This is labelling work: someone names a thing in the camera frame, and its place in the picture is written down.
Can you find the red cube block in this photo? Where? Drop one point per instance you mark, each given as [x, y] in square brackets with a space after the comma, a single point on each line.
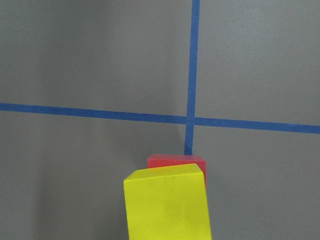
[164, 160]

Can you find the yellow cube block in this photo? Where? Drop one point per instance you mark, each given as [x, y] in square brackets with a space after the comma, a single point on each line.
[167, 203]

